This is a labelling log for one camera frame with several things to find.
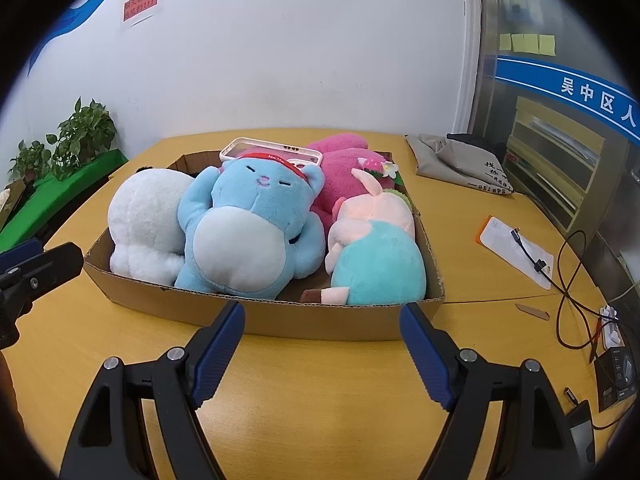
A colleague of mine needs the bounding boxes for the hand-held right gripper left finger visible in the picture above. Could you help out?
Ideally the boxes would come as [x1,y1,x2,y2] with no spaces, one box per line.
[59,301,247,480]

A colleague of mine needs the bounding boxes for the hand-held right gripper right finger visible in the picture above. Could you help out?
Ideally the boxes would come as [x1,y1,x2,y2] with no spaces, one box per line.
[399,302,598,480]

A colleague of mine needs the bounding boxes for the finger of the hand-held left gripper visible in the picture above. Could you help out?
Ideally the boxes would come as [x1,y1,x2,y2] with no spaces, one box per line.
[0,239,45,273]
[0,242,84,311]

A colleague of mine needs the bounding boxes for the brown cardboard box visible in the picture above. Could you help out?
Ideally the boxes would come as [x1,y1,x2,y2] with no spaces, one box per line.
[82,149,446,343]

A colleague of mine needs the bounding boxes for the white round plush toy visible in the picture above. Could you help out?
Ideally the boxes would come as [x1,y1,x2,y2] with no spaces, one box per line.
[107,167,201,286]

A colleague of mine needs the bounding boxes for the pink and teal pig plush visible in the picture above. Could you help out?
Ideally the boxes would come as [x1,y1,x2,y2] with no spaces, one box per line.
[300,167,428,307]

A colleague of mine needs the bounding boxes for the blue cat plush toy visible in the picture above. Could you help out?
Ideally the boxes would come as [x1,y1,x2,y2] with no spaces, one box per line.
[174,152,327,302]

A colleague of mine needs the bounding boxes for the pink bear plush toy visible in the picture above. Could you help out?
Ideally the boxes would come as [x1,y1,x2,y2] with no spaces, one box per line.
[306,132,403,231]

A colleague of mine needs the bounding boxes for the white phone case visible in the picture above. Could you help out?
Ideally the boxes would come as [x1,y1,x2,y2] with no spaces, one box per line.
[219,136,325,168]

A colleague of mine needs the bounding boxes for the brown cardboard piece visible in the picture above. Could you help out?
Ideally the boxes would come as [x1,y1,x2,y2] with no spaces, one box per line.
[0,180,27,231]

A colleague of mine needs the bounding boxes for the large leafy potted plant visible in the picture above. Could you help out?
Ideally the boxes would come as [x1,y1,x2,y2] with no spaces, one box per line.
[46,97,118,181]

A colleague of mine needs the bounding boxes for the white envelope with orange edge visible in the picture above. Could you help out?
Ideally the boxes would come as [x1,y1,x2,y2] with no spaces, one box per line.
[475,216,556,291]

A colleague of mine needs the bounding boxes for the black flat device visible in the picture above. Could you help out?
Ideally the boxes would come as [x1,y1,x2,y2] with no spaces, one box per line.
[567,400,598,461]

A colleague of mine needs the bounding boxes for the grey cloth bag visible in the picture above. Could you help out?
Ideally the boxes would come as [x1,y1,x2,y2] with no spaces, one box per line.
[405,133,516,198]

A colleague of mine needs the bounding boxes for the white power strip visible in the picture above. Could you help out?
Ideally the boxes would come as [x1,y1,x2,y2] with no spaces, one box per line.
[597,304,623,348]

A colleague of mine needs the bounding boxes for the black box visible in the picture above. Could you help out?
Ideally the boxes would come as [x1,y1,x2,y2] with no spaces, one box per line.
[594,346,633,413]

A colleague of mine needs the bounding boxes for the black cloth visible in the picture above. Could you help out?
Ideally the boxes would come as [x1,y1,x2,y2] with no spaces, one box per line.
[446,132,507,148]

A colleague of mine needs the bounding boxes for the wooden shelf cabinet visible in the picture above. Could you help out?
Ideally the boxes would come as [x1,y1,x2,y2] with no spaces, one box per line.
[502,95,601,233]

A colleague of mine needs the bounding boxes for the blue banner strip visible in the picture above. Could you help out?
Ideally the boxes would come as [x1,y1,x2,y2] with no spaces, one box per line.
[495,55,640,143]

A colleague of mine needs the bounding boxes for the black cable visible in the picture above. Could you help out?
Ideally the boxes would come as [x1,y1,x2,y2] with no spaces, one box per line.
[511,227,608,348]

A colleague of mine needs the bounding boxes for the red black wire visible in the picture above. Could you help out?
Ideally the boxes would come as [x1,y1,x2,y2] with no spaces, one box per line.
[589,317,608,363]

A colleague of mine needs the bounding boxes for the blue wall decal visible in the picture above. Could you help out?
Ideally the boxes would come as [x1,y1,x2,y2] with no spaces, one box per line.
[27,0,161,76]

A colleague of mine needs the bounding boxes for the red wall sign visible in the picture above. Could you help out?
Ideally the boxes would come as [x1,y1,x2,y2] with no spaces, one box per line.
[120,0,163,31]

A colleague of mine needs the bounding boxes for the metal door frame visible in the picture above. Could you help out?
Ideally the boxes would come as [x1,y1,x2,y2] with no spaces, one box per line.
[452,0,501,136]

